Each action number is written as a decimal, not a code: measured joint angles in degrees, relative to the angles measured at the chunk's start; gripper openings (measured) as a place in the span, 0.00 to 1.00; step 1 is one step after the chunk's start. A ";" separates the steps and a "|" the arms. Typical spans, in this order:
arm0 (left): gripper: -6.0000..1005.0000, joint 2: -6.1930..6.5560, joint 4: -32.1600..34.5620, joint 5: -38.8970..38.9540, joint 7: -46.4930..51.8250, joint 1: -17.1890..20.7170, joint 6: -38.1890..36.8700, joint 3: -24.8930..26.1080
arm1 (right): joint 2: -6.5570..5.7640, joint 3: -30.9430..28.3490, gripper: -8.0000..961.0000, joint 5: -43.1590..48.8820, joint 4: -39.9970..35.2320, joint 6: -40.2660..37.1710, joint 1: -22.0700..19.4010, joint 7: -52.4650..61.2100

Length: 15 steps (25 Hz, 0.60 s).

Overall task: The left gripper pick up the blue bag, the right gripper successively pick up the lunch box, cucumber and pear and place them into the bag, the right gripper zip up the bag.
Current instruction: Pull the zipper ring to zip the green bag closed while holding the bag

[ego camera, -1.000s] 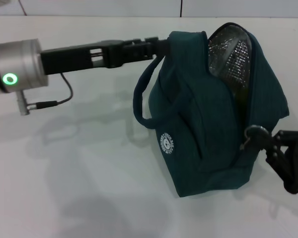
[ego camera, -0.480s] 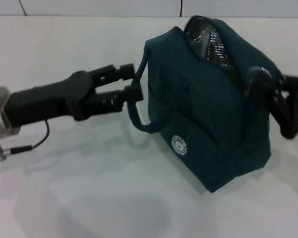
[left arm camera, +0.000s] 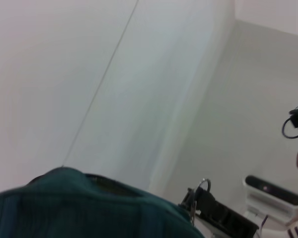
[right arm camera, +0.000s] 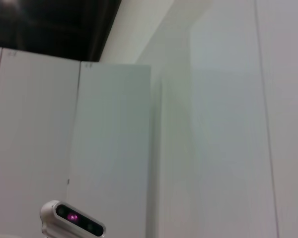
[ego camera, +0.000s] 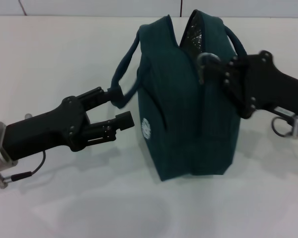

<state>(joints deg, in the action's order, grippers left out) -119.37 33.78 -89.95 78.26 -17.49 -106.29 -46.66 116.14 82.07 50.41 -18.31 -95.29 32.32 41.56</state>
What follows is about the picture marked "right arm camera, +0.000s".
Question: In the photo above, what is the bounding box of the white head camera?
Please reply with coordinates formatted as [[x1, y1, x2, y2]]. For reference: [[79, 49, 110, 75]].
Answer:
[[39, 199, 107, 238]]

